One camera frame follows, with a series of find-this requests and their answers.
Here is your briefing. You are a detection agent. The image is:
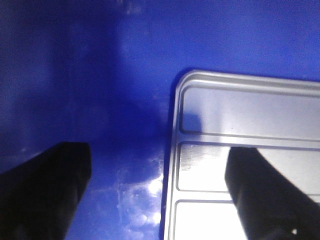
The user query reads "blue plastic crate on rack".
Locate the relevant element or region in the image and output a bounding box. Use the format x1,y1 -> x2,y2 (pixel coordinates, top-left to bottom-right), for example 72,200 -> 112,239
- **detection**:
0,0 -> 320,240

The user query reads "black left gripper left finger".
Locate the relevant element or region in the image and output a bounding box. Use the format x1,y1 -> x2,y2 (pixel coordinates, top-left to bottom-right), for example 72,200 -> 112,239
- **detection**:
0,142 -> 92,240

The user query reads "small silver ribbed tray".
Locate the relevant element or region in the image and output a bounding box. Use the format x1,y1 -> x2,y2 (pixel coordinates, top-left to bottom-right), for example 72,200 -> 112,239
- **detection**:
163,70 -> 320,240

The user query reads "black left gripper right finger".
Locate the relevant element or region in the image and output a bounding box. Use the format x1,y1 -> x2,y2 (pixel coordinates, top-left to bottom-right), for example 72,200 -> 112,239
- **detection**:
224,147 -> 320,240

